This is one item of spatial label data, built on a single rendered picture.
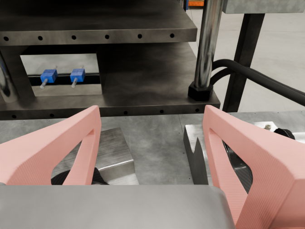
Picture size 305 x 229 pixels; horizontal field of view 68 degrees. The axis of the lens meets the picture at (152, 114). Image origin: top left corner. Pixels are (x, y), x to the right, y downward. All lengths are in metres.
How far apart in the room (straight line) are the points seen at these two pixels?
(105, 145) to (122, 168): 0.07
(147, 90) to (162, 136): 0.31
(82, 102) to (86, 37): 0.24
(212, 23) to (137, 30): 0.25
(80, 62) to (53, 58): 0.09
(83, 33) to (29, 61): 0.23
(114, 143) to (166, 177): 0.17
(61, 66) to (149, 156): 0.49
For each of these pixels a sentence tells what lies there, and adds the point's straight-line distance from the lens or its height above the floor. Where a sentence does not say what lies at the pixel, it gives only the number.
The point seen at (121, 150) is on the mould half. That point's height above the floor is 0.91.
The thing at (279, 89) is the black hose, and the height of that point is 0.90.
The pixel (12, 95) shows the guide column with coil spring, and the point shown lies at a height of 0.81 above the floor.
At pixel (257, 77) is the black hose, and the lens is 0.84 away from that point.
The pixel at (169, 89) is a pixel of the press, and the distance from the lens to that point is 0.96.
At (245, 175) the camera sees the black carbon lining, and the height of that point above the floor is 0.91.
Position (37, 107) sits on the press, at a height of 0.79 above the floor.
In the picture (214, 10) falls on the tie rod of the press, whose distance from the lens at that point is 0.79.
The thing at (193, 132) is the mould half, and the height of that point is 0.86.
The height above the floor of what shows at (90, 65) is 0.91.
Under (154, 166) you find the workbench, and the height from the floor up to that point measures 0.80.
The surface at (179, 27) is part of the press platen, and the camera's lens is 0.85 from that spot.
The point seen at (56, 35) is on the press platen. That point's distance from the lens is 0.89.
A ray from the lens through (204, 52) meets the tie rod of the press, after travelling 0.83.
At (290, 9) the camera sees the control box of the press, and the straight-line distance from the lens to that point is 1.05.
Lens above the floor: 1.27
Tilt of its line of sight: 37 degrees down
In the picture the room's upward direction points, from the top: straight up
